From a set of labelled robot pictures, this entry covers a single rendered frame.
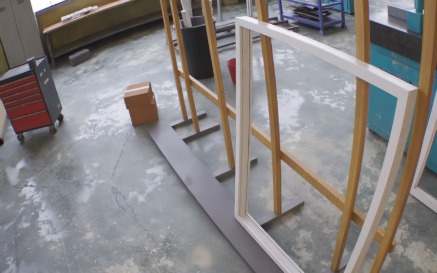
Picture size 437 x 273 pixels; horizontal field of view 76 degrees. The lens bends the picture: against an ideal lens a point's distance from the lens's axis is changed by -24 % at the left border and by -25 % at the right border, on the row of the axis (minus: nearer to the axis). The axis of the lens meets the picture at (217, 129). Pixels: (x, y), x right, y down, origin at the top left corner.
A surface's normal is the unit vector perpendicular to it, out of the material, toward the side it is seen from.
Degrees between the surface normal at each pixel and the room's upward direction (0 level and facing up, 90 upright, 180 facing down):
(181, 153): 0
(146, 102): 90
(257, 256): 0
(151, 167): 0
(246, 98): 90
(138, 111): 90
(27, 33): 90
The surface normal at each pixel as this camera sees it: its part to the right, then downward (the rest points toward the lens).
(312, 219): -0.14, -0.83
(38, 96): 0.11, 0.52
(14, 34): 0.46, 0.42
